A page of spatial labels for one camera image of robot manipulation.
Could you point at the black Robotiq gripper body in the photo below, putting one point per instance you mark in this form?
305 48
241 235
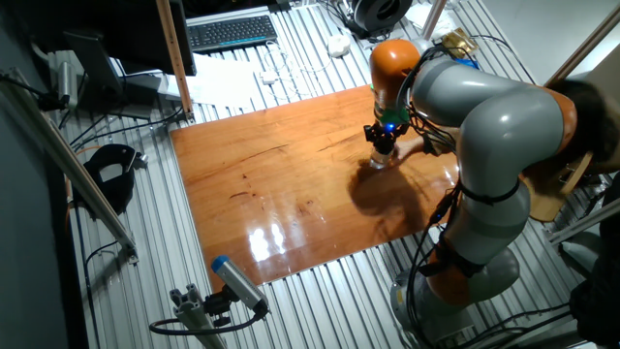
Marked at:
388 132

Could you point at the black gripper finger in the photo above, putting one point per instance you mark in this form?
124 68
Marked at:
405 132
370 134

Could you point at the clear glass jar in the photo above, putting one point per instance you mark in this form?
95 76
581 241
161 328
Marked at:
379 161

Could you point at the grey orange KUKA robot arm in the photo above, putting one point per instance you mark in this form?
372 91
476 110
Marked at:
499 126

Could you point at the bare person hand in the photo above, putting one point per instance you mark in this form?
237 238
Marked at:
409 149

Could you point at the blue tissue packet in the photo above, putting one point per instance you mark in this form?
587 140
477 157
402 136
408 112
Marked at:
469 63

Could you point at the white lumpy plastic object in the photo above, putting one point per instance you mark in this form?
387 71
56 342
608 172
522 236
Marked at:
339 45

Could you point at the large wooden board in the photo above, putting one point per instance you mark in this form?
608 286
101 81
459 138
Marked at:
290 194

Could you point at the gold foil packet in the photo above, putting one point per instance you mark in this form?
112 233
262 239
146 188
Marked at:
459 42

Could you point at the crumpled white paper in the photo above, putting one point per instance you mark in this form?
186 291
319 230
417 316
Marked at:
416 17

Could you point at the silver upright pole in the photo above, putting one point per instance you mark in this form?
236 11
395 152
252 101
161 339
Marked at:
433 19

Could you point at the white charger adapter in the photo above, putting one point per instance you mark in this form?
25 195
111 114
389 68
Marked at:
268 77

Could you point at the black round drum device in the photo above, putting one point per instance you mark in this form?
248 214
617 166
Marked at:
380 14

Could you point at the white paper sheet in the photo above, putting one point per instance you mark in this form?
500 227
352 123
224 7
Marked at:
223 80

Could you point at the light wooden chair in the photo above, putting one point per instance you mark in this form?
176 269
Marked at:
552 199

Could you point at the black computer keyboard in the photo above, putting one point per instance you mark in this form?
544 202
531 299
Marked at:
231 33

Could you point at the person in brown jacket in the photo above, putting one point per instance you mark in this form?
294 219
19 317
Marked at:
598 121

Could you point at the black computer monitor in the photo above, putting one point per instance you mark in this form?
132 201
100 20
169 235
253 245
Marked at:
121 34

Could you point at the long diagonal aluminium bar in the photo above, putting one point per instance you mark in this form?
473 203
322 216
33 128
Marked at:
68 160

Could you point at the silver cylindrical device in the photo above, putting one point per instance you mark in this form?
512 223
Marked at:
67 85

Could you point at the grey camera with blue cap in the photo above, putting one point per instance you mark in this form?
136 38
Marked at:
237 283

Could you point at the brown diagonal frame beam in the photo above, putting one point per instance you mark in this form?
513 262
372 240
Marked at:
586 43

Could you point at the tall slanted frame pole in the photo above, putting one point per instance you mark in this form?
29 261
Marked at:
173 58

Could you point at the aluminium profile camera mount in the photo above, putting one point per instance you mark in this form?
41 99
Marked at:
194 315

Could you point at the black clamp bracket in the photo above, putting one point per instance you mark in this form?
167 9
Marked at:
112 181

